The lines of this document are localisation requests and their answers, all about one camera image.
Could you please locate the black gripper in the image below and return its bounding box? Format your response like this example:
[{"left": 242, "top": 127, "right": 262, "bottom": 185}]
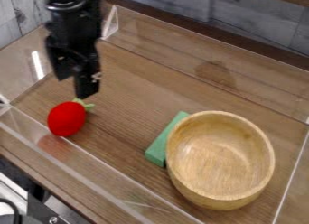
[{"left": 45, "top": 1, "right": 102, "bottom": 99}]

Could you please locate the red plush strawberry fruit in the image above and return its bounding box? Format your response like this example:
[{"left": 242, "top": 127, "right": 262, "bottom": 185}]
[{"left": 46, "top": 98, "right": 93, "bottom": 136}]

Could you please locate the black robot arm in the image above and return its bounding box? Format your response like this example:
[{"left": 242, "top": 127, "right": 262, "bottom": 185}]
[{"left": 44, "top": 0, "right": 102, "bottom": 99}]

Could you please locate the green rectangular block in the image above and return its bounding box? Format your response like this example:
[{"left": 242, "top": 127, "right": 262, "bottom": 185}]
[{"left": 144, "top": 111, "right": 188, "bottom": 168}]

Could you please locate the wooden bowl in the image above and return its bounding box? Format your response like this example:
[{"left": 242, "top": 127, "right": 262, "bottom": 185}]
[{"left": 165, "top": 111, "right": 275, "bottom": 210}]

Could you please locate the black clamp under table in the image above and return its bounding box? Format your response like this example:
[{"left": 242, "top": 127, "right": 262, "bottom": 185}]
[{"left": 22, "top": 194, "right": 61, "bottom": 224}]

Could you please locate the clear acrylic enclosure wall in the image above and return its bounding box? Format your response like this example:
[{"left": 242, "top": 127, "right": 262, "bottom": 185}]
[{"left": 0, "top": 9, "right": 309, "bottom": 224}]

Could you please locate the black cable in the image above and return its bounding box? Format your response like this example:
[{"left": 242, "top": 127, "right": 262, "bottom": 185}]
[{"left": 0, "top": 198, "right": 22, "bottom": 224}]

